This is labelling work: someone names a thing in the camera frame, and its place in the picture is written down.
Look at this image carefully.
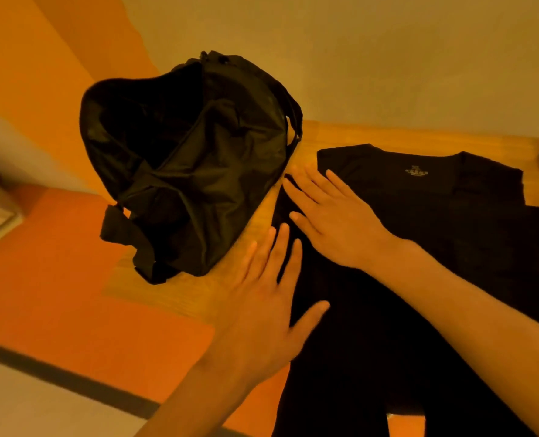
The person's right hand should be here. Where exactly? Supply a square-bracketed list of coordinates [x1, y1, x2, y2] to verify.
[282, 164, 398, 272]

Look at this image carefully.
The person's left hand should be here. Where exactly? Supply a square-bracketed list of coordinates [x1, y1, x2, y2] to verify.
[206, 223, 331, 388]

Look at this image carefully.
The black t-shirt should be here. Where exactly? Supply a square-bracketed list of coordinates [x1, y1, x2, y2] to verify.
[271, 143, 539, 437]

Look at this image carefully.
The person's left forearm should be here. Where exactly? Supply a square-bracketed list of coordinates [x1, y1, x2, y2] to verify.
[135, 352, 262, 437]

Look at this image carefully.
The person's right forearm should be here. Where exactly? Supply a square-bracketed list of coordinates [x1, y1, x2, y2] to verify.
[364, 235, 539, 437]

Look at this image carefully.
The black duffel bag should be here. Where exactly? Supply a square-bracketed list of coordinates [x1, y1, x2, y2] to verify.
[79, 50, 304, 286]

